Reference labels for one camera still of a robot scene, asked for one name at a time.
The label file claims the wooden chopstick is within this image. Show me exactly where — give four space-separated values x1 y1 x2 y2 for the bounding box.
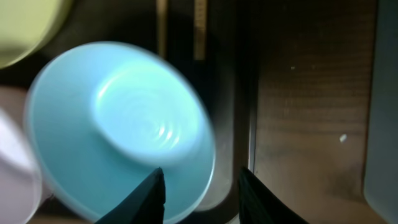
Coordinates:
193 0 208 60
155 0 168 58

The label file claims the yellow plate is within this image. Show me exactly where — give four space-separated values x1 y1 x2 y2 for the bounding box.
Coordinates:
1 0 73 68

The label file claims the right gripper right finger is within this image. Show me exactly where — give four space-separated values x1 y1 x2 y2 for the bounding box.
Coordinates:
238 167 308 224

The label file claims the light blue bowl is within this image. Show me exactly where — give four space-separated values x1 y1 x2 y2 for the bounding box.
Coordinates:
24 42 216 223

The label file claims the white bowl with leftovers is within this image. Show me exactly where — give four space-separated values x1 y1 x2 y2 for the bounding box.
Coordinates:
1 110 42 224

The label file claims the dark brown serving tray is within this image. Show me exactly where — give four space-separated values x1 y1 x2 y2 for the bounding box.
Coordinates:
1 0 257 223

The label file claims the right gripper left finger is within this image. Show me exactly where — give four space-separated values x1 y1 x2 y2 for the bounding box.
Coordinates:
95 167 165 224

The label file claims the grey dishwasher rack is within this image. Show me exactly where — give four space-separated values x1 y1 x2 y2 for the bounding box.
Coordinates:
364 0 397 223

